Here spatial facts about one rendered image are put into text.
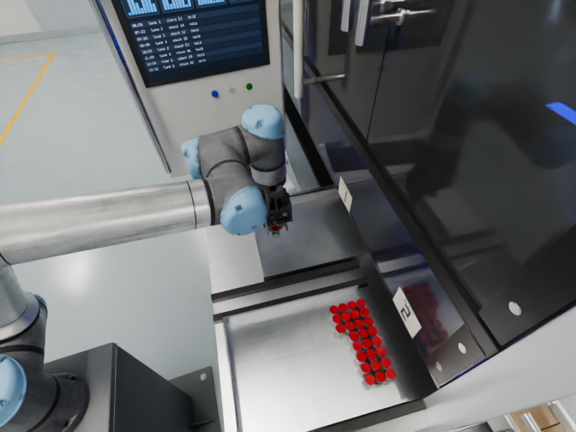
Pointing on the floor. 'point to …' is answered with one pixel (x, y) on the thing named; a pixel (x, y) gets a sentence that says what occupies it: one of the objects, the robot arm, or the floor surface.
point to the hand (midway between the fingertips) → (274, 225)
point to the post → (510, 379)
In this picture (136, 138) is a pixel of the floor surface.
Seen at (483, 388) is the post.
